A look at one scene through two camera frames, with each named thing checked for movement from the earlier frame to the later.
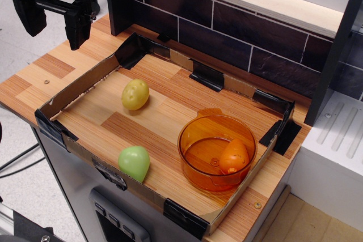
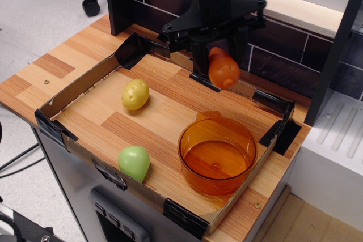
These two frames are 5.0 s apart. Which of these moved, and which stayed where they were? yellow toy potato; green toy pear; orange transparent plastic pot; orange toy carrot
Moved: orange toy carrot
Stayed: orange transparent plastic pot; green toy pear; yellow toy potato
